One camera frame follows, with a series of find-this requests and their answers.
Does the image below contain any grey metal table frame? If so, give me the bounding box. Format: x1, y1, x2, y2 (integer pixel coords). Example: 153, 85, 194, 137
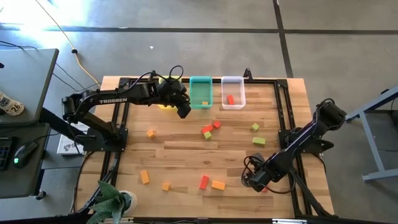
341, 84, 398, 184

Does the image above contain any red arch block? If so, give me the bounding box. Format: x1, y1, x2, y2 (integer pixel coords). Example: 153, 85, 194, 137
198, 174, 210, 190

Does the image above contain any black diagonal strut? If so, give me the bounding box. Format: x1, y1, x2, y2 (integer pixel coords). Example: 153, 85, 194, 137
39, 107, 91, 144

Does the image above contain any white printed box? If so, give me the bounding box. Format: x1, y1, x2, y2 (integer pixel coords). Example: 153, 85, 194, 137
57, 120, 94, 156

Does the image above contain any clear plastic bin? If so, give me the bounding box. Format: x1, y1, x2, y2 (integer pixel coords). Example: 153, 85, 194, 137
221, 75, 247, 111

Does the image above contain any green potted plant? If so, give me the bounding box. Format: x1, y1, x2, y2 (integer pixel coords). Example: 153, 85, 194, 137
85, 180, 133, 224

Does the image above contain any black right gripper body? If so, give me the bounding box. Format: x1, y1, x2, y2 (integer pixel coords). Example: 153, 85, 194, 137
243, 161, 280, 187

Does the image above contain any teal plastic bin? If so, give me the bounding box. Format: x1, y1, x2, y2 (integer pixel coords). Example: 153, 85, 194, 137
189, 75, 213, 110

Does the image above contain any black keyboard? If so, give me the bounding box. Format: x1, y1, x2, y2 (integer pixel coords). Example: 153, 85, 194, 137
0, 136, 14, 171

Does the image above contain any yellow floor cable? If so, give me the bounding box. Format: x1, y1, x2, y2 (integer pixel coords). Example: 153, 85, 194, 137
33, 0, 102, 87

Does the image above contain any yellow plastic bin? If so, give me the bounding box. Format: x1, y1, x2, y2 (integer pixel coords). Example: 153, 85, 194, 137
157, 75, 183, 110

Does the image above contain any grey desk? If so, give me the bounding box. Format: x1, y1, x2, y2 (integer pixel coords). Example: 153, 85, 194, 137
0, 122, 51, 200
0, 48, 60, 127

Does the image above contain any black floor cable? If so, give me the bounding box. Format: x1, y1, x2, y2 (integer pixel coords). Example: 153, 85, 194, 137
0, 40, 102, 93

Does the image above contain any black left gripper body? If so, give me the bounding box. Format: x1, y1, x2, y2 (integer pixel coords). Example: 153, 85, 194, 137
157, 78, 191, 107

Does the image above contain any black computer mouse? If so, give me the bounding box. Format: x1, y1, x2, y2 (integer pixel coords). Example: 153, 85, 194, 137
12, 141, 39, 169

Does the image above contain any white plant pot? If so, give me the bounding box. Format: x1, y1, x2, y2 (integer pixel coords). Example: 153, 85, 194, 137
119, 190, 139, 215

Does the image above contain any black aluminium table frame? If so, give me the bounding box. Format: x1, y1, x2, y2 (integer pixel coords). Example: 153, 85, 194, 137
71, 76, 335, 224

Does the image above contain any silver metal bar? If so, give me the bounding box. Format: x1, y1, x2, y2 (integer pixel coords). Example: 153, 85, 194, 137
272, 218, 308, 224

